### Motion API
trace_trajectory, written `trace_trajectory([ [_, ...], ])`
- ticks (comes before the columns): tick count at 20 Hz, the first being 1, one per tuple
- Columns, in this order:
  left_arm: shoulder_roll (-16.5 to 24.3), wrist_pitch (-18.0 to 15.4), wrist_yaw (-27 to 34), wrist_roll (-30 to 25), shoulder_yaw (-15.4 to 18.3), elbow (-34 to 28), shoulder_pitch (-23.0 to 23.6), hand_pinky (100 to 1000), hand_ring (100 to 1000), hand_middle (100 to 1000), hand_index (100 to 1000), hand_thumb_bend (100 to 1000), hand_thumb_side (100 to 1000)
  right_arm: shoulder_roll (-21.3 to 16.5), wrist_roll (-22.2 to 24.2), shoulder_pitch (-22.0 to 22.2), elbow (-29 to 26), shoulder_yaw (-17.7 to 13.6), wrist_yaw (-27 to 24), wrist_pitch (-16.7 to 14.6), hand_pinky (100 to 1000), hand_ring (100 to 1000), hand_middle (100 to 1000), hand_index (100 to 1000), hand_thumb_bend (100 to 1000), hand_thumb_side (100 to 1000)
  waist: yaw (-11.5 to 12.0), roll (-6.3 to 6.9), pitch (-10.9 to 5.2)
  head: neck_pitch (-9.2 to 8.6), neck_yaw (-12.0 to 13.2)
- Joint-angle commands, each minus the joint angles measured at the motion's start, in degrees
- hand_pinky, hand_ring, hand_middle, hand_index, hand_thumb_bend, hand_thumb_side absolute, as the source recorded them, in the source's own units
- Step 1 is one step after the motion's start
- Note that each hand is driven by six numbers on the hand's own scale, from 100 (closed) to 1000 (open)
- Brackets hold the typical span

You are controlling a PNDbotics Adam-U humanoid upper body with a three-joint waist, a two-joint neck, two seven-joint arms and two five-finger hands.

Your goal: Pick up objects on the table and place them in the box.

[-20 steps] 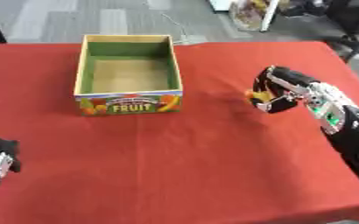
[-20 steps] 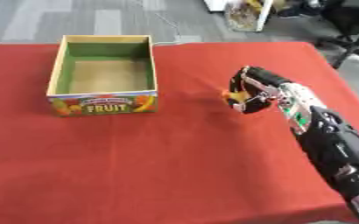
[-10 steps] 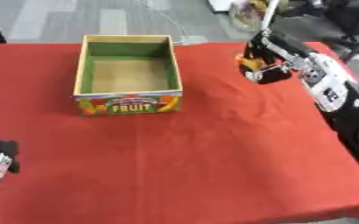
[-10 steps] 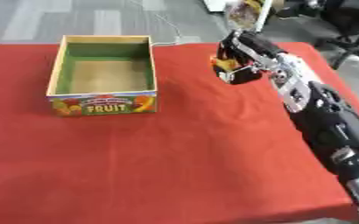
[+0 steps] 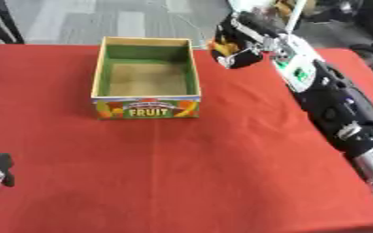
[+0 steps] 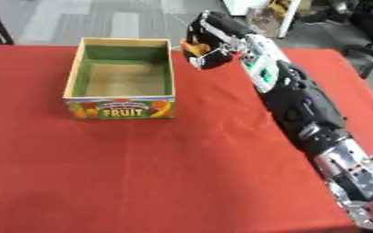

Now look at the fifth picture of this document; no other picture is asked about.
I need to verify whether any black tripod leg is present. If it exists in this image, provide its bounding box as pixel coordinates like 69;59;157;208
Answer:
0;0;26;46

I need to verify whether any thin white cable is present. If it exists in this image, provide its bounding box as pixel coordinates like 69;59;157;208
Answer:
164;0;214;49

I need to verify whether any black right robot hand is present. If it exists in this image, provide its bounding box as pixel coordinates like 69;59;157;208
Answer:
208;11;286;70

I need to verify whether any cardboard box with green inside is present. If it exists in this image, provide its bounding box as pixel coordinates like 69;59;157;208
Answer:
89;36;203;120

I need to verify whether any orange and yellow toy fruit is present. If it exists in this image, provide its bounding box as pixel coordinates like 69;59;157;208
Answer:
208;35;243;58

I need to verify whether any white pole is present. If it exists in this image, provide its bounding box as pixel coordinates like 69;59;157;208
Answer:
282;0;309;35

